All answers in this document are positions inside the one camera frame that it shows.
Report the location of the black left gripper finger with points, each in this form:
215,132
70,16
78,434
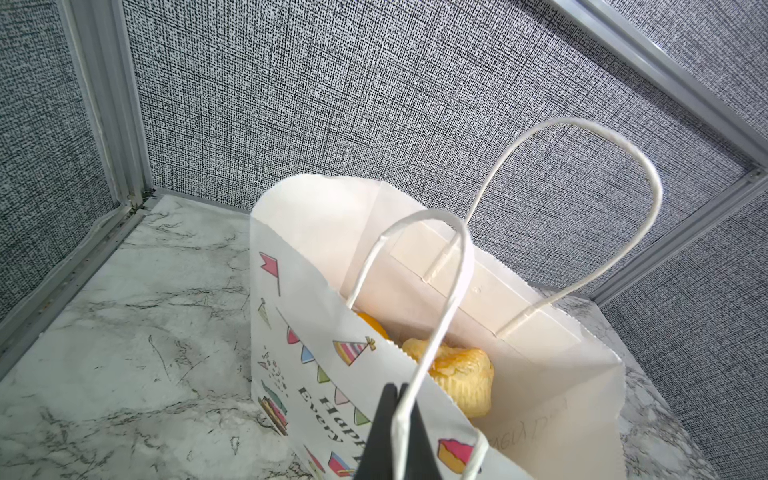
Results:
378,457

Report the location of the round bun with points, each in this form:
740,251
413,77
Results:
466,375

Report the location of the white paper gift bag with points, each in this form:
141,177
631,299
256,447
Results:
323,248

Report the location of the striped croissant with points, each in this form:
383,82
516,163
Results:
374,324

